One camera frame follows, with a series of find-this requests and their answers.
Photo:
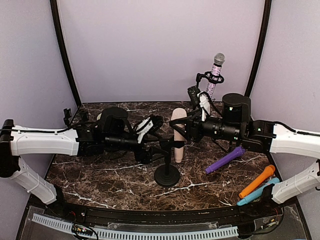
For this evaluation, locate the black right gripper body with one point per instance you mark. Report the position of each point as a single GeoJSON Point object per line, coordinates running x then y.
{"type": "Point", "coordinates": [197, 134]}

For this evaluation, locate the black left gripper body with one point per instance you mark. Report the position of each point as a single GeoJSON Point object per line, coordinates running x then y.
{"type": "Point", "coordinates": [140, 155]}

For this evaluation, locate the pink toy microphone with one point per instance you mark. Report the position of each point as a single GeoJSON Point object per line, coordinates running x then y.
{"type": "Point", "coordinates": [178, 113]}

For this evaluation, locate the black round-base pink mic stand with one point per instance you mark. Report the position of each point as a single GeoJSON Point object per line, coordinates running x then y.
{"type": "Point", "coordinates": [167, 175]}

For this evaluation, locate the purple toy microphone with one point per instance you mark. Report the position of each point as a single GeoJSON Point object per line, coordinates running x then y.
{"type": "Point", "coordinates": [237, 152]}

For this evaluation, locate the orange toy microphone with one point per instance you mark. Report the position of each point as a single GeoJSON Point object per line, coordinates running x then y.
{"type": "Point", "coordinates": [267, 172]}

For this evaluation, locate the black round-base orange mic stand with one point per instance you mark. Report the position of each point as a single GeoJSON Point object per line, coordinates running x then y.
{"type": "Point", "coordinates": [67, 115]}

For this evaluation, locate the blue toy microphone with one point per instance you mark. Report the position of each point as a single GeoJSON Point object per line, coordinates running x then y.
{"type": "Point", "coordinates": [257, 193]}

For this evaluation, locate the black round-base blue mic stand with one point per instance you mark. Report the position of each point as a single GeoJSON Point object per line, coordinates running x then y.
{"type": "Point", "coordinates": [84, 116]}

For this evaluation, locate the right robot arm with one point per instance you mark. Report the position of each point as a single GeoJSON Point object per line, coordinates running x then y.
{"type": "Point", "coordinates": [260, 136]}

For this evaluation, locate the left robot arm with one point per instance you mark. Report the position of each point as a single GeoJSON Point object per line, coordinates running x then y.
{"type": "Point", "coordinates": [111, 132]}

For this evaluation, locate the silver glitter microphone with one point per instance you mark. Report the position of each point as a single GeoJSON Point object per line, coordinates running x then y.
{"type": "Point", "coordinates": [219, 59]}

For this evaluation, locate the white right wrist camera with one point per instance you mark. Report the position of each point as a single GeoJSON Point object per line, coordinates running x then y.
{"type": "Point", "coordinates": [201, 100]}

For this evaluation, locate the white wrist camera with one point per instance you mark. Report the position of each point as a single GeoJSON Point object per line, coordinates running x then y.
{"type": "Point", "coordinates": [201, 100]}
{"type": "Point", "coordinates": [148, 125]}

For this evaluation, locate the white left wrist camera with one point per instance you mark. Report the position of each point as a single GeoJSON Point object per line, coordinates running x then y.
{"type": "Point", "coordinates": [148, 125]}

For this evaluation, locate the black front frame rail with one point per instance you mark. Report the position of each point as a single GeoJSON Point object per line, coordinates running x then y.
{"type": "Point", "coordinates": [92, 216]}

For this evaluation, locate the white slotted cable duct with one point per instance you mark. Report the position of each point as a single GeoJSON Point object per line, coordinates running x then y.
{"type": "Point", "coordinates": [118, 231]}

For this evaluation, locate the black right corner post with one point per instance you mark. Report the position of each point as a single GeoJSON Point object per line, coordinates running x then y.
{"type": "Point", "coordinates": [260, 47]}

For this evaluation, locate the black corner post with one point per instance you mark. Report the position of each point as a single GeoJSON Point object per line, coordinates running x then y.
{"type": "Point", "coordinates": [63, 51]}
{"type": "Point", "coordinates": [260, 47]}

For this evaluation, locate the black left corner post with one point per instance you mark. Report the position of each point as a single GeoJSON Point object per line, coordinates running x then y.
{"type": "Point", "coordinates": [63, 51]}

